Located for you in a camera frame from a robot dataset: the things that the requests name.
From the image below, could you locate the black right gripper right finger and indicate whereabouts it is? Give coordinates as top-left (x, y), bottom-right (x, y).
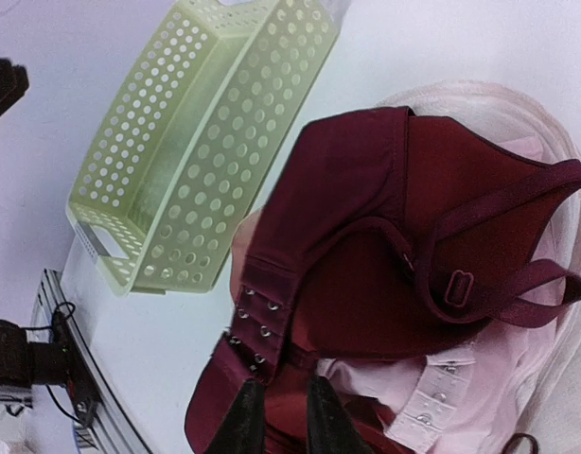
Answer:
top-left (307, 375), bottom-right (372, 454)

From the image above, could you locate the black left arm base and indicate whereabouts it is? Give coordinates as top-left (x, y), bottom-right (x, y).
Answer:
top-left (0, 302), bottom-right (101, 428)

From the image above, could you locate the aluminium front rail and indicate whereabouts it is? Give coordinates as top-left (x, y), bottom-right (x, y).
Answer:
top-left (30, 269), bottom-right (151, 454)

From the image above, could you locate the dark red bra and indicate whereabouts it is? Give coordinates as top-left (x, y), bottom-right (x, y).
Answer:
top-left (185, 107), bottom-right (581, 453)

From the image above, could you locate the green plastic basket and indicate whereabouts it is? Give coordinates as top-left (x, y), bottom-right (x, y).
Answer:
top-left (66, 1), bottom-right (349, 296)

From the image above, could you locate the light pink bra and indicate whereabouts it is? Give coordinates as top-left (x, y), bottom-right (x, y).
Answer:
top-left (316, 136), bottom-right (564, 454)

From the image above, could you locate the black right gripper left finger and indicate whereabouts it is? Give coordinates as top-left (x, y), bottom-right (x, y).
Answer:
top-left (205, 379), bottom-right (266, 454)

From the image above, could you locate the floral mesh laundry bag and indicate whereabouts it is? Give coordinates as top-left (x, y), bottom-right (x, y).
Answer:
top-left (231, 79), bottom-right (581, 454)

